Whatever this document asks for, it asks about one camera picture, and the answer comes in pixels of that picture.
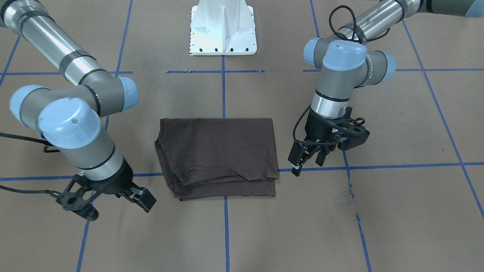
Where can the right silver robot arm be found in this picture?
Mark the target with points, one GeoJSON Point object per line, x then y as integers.
{"type": "Point", "coordinates": [70, 118]}

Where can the dark brown t-shirt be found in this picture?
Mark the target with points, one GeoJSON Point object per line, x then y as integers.
{"type": "Point", "coordinates": [212, 157]}

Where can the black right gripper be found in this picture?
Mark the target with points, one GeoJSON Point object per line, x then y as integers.
{"type": "Point", "coordinates": [118, 178]}

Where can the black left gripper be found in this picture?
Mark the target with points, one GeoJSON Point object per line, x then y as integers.
{"type": "Point", "coordinates": [317, 130]}

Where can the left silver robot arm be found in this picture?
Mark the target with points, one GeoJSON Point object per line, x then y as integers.
{"type": "Point", "coordinates": [345, 63]}

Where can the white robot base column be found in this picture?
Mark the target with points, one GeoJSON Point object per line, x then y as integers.
{"type": "Point", "coordinates": [222, 27]}

